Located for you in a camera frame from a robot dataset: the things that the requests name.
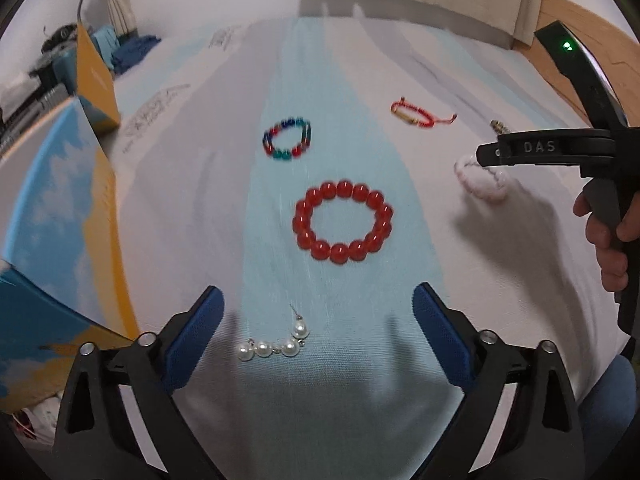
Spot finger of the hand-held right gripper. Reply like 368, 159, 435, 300
476, 130, 619, 168

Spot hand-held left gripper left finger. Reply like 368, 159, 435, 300
52, 285, 236, 480

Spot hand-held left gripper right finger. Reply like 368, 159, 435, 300
411, 282, 586, 480

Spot pink bead bracelet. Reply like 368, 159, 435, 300
453, 155, 508, 204

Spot pearl earring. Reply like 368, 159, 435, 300
237, 303, 311, 362

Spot person's right hand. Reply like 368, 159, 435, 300
573, 191, 640, 292

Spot person's leg in jeans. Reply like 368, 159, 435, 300
575, 355, 640, 466

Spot striped light blue bed sheet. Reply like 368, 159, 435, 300
75, 15, 631, 480

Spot sky print cardboard box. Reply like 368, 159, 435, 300
0, 96, 141, 413

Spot orange cardboard box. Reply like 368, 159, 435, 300
75, 22, 122, 133

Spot dark blue clothing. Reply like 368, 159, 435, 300
111, 35, 162, 75

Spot teal box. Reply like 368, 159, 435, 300
52, 50, 79, 97

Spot light blue cloth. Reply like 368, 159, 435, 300
92, 27, 119, 68

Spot wooden bed frame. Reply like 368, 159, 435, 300
525, 0, 640, 128

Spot red cord bracelet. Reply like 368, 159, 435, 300
390, 97, 458, 130

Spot white item with red cord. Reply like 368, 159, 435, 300
10, 395, 63, 443

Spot red bead bracelet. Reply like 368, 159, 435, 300
293, 179, 395, 262

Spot multicoloured bead bracelet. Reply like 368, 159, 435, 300
262, 116, 313, 162

